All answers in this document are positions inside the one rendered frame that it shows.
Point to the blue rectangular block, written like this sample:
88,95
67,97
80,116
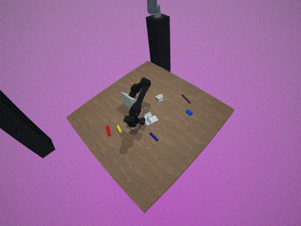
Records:
188,112

